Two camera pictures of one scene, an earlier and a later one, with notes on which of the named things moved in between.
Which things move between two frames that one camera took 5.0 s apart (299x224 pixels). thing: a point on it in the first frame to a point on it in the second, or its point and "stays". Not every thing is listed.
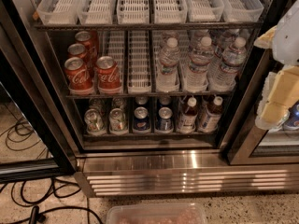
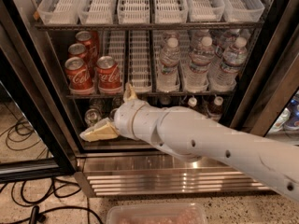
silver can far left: (94, 121) stays
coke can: (108, 76) stays
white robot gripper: (289, 39) to (124, 119)
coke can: (79, 77) stays
